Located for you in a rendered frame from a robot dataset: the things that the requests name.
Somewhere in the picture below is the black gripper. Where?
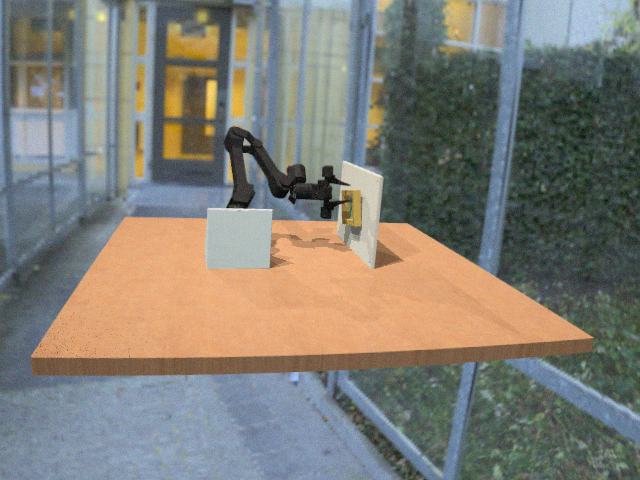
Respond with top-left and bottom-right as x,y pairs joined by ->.
308,165 -> 351,219

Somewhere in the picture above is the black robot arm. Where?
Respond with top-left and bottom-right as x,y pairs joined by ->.
224,127 -> 332,209

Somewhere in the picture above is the yellow picture frame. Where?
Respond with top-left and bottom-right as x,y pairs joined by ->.
342,190 -> 362,227

